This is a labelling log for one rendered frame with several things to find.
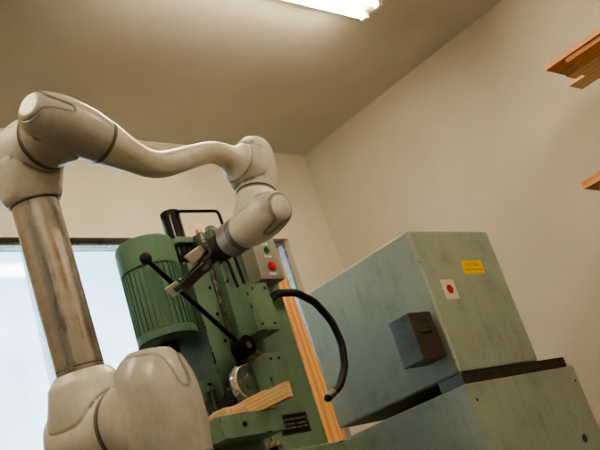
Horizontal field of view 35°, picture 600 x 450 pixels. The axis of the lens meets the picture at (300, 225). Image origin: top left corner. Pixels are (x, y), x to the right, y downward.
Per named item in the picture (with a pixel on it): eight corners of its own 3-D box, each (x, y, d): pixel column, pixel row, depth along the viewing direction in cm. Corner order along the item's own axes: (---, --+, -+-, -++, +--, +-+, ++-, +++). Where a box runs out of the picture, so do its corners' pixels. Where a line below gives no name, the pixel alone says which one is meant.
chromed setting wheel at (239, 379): (233, 408, 258) (221, 365, 262) (265, 404, 267) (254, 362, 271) (240, 404, 256) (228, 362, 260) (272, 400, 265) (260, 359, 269)
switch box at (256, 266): (250, 287, 284) (236, 239, 290) (273, 287, 292) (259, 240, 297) (262, 279, 281) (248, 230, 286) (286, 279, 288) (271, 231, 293)
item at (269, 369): (254, 404, 264) (243, 364, 268) (272, 402, 269) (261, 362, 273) (277, 393, 258) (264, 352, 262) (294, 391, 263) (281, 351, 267)
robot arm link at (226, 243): (261, 233, 238) (245, 243, 241) (235, 209, 235) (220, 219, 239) (248, 255, 231) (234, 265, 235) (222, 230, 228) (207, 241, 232)
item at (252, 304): (241, 341, 271) (227, 293, 276) (263, 339, 278) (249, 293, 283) (260, 329, 266) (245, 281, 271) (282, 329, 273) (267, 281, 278)
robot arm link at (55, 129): (118, 104, 199) (79, 132, 206) (45, 65, 187) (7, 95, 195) (114, 155, 192) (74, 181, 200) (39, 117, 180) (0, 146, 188)
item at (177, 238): (166, 268, 285) (153, 218, 291) (187, 268, 291) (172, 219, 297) (181, 256, 280) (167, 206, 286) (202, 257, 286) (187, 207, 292)
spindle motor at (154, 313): (127, 356, 266) (102, 257, 276) (175, 353, 279) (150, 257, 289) (162, 333, 255) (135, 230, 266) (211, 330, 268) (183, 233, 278)
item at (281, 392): (160, 461, 266) (156, 447, 268) (165, 460, 268) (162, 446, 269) (287, 396, 233) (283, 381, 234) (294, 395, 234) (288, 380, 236)
